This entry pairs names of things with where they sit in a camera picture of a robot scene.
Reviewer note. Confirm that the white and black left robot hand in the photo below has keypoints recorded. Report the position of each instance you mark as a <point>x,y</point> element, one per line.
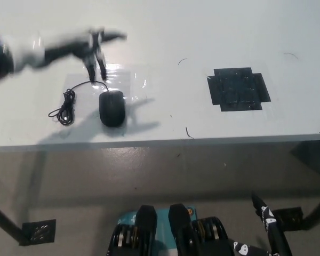
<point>69,49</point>

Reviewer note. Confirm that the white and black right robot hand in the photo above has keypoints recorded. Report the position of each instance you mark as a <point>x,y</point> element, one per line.
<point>269,221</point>

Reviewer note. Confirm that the black computer mouse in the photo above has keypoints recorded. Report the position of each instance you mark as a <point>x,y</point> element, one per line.
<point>112,109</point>

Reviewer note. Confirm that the black and teal robot body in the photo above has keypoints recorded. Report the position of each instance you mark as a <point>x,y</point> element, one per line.
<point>162,234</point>

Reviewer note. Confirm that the black table leg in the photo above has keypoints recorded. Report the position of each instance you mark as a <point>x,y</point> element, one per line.
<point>5,221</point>
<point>318,213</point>

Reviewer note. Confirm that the clear plastic sheet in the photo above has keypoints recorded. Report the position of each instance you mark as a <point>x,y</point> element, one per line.
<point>136,85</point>

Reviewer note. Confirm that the black tape patch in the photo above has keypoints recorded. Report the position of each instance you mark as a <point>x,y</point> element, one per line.
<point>238,89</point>

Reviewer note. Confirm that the dark table frame brace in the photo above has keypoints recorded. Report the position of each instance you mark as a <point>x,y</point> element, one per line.
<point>312,160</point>

